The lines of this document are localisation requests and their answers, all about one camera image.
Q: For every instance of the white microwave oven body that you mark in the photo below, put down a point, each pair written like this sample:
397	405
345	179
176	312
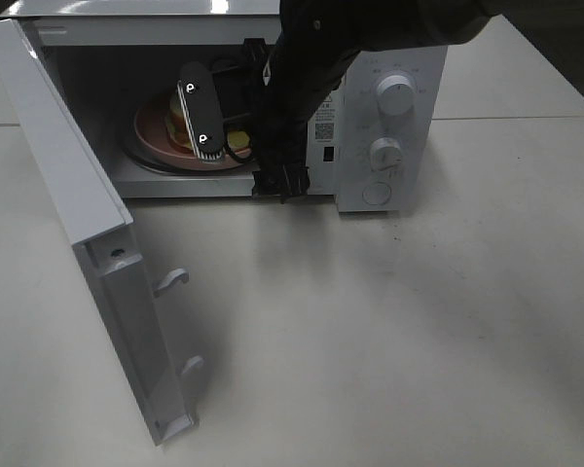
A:
91	82

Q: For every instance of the toast sandwich with ham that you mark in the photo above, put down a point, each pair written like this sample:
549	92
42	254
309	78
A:
177	132

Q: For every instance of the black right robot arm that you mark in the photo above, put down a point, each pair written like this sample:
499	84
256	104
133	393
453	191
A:
379	24

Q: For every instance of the pink round plate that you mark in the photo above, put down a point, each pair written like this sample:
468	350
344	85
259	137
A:
150	129

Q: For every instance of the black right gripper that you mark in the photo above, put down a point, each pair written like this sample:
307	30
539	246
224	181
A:
271	95

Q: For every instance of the white timer knob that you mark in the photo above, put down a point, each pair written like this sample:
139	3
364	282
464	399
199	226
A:
385	153

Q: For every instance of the upper white power knob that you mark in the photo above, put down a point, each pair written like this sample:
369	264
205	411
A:
395	94

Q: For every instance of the round door release button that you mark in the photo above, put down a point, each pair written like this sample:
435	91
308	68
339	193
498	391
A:
377	194

